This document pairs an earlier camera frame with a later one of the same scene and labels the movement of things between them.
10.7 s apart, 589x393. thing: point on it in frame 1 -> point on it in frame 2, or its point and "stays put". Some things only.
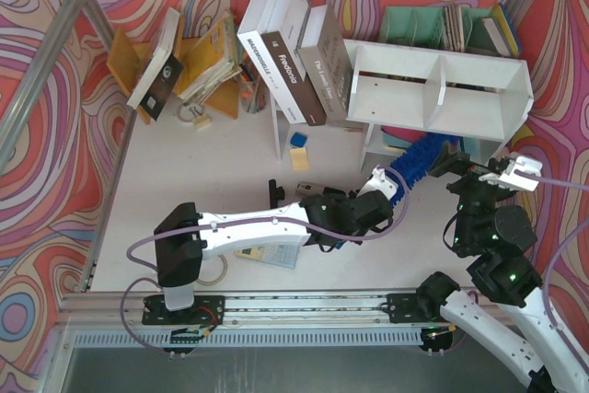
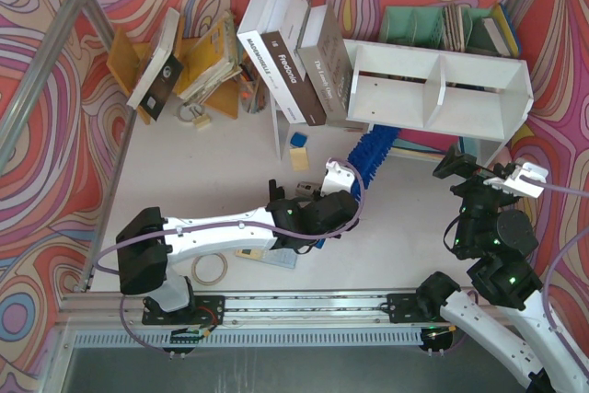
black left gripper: (278, 195) -> (345, 208)
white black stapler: (311, 189) stays put
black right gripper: (458, 163) stays put
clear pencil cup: (254, 91) stays put
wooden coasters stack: (454, 19) stays put
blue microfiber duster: (415, 161) -> (370, 153)
